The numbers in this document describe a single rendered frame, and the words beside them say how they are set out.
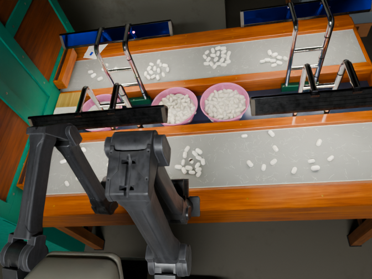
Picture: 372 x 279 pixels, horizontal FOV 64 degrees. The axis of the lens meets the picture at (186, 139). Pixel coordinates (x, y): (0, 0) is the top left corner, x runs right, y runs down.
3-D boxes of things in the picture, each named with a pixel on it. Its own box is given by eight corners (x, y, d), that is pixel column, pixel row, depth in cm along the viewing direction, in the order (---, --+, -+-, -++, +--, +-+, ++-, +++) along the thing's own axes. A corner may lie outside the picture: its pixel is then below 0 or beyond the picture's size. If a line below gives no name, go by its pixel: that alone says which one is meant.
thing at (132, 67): (151, 103, 183) (127, 46, 146) (120, 106, 186) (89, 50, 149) (153, 80, 193) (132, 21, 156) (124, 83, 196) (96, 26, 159)
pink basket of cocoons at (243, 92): (251, 128, 162) (251, 118, 154) (202, 132, 166) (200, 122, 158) (247, 91, 176) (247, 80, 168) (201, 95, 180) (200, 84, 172)
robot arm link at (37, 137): (22, 115, 92) (48, 113, 88) (55, 126, 104) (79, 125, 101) (-4, 270, 83) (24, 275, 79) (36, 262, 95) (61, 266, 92)
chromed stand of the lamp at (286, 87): (318, 88, 169) (339, 20, 131) (281, 92, 172) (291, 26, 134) (311, 65, 179) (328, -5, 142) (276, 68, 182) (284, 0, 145)
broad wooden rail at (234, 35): (345, 50, 193) (354, 25, 178) (83, 77, 220) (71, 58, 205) (340, 37, 200) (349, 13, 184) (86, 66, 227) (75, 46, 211)
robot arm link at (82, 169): (39, 133, 98) (66, 132, 94) (50, 123, 102) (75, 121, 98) (93, 216, 123) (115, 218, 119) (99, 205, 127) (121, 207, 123)
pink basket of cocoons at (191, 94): (206, 123, 168) (205, 113, 160) (162, 140, 167) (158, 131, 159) (190, 91, 183) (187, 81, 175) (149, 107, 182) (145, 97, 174)
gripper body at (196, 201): (171, 196, 105) (166, 199, 98) (200, 196, 103) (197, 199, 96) (171, 215, 104) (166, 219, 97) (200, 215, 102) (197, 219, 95)
